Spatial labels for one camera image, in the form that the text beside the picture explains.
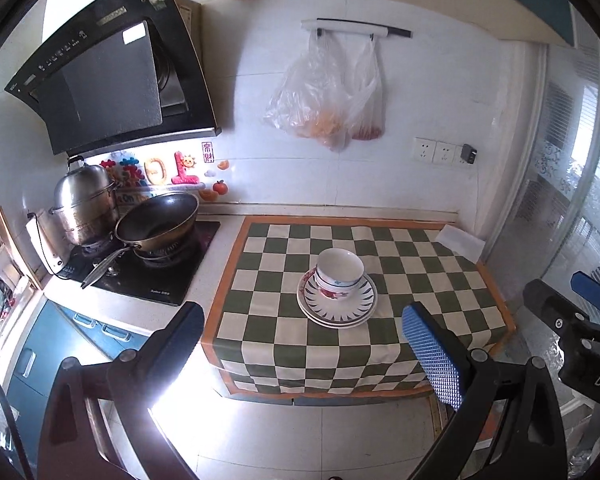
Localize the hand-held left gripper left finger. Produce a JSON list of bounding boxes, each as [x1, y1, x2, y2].
[[37, 301, 206, 480]]

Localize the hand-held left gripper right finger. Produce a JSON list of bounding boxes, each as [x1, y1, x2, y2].
[[401, 302, 566, 480]]

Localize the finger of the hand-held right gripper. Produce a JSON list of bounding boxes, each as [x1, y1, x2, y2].
[[570, 271, 600, 313], [522, 279, 588, 341]]

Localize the white plate with blue leaves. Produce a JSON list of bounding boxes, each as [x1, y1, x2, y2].
[[297, 280, 379, 330], [302, 266, 378, 322]]

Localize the white bowl with pastel dots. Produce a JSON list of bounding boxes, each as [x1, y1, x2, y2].
[[316, 248, 366, 286]]

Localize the black gas stove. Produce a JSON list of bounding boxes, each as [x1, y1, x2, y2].
[[55, 220, 222, 307]]

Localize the green white checkered mat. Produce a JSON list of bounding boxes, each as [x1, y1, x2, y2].
[[200, 216, 511, 401]]

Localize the white folded cloth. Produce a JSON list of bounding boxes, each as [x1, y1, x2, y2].
[[437, 225, 486, 263]]

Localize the dark wok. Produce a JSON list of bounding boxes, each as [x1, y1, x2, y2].
[[81, 192, 201, 290]]

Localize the glass sliding door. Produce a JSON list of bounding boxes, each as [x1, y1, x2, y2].
[[485, 45, 600, 361]]

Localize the blue base cabinet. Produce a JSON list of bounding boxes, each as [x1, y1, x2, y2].
[[5, 300, 151, 466]]

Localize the steel steamer pot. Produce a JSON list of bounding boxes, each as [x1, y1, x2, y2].
[[50, 157, 121, 248]]

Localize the white power strip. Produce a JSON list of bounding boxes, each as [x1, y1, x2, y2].
[[26, 210, 65, 276]]

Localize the cluttered storage rack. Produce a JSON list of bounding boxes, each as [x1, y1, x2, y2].
[[0, 240, 31, 356]]

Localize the clear plastic bag with oranges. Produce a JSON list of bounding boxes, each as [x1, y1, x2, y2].
[[262, 35, 353, 153]]

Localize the clear plastic bag red contents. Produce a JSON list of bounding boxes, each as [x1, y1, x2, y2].
[[347, 37, 385, 141]]

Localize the black range hood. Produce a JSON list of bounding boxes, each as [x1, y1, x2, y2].
[[5, 0, 222, 156]]

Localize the colourful wall stickers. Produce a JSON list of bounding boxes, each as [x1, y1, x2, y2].
[[100, 142, 231, 203]]

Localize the black cable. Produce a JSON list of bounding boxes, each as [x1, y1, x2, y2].
[[0, 345, 33, 480]]

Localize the wall hook rail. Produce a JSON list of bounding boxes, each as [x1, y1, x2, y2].
[[301, 18, 412, 41]]

